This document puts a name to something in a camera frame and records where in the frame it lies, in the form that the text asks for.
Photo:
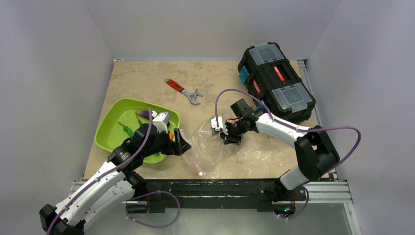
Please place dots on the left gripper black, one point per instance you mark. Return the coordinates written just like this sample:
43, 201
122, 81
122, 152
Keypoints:
175, 148

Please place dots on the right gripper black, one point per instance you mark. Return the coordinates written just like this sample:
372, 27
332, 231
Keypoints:
232, 131

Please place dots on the clear zip top bag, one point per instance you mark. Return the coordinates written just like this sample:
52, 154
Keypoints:
209, 156

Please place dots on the purple fake eggplant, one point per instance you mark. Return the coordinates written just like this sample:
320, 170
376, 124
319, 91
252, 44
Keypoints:
147, 114

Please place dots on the green fake chili pepper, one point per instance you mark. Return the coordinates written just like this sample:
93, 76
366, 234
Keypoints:
138, 119

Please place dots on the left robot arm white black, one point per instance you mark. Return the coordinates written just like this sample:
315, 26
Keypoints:
115, 181

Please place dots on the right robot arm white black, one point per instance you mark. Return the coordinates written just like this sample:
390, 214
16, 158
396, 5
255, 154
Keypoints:
315, 152

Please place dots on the black plastic toolbox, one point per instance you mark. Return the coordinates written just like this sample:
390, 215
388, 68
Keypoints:
269, 76

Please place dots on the green plastic tray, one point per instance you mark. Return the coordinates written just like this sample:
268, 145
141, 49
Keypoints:
110, 134

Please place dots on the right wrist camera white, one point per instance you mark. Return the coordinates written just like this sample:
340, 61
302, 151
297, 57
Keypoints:
217, 125

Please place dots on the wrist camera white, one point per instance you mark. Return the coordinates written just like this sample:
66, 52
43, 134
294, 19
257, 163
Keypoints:
161, 120
217, 125

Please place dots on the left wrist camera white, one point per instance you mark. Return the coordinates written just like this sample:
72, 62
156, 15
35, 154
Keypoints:
161, 120

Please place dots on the red handled adjustable wrench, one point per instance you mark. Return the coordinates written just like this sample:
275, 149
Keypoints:
192, 96

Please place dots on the black mounting base rail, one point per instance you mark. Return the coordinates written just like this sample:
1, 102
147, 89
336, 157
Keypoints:
262, 195

